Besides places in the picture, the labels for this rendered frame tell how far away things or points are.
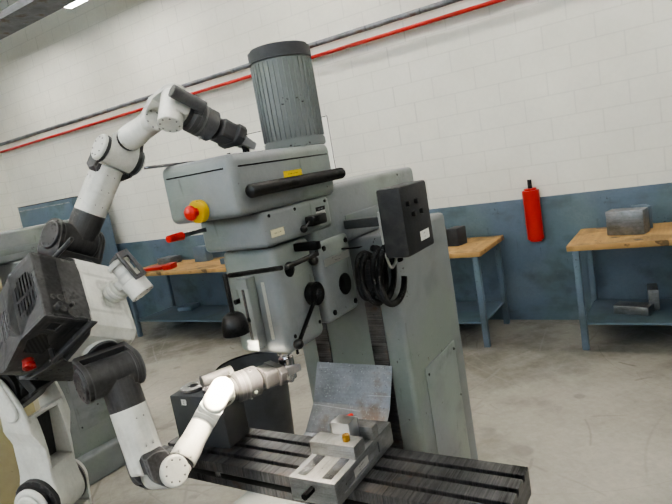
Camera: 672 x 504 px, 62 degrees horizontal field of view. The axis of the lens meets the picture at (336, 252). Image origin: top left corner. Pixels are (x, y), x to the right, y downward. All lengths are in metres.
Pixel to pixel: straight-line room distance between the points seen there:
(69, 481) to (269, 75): 1.35
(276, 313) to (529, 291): 4.45
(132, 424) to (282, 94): 1.02
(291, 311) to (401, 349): 0.51
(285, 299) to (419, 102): 4.54
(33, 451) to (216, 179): 0.96
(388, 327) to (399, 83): 4.32
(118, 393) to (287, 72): 1.03
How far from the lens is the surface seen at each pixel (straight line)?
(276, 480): 1.85
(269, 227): 1.53
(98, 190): 1.74
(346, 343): 2.09
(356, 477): 1.69
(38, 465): 1.92
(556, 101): 5.57
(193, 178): 1.52
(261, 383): 1.69
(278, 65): 1.81
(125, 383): 1.51
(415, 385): 2.03
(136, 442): 1.52
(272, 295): 1.60
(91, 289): 1.62
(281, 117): 1.79
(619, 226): 5.06
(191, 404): 2.07
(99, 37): 9.09
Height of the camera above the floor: 1.82
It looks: 9 degrees down
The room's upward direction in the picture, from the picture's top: 10 degrees counter-clockwise
